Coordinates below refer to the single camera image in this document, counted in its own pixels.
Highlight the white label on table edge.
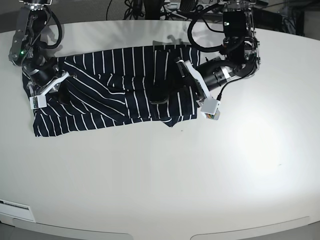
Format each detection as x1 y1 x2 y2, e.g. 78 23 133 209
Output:
0 199 36 223

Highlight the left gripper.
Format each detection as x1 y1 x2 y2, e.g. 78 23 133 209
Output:
148 58 237 105

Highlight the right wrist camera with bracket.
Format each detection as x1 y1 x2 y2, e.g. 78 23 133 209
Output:
26 71 73 110

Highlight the navy white striped T-shirt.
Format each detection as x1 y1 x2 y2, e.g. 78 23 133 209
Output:
32 45 201 137

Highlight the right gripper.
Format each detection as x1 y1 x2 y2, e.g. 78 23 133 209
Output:
22 58 60 94

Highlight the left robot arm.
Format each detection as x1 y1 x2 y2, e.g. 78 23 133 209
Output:
149 0 261 105

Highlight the black box on floor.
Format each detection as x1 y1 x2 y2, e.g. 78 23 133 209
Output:
252 7 283 32

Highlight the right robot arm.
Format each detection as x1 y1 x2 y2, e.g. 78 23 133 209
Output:
8 0 63 97

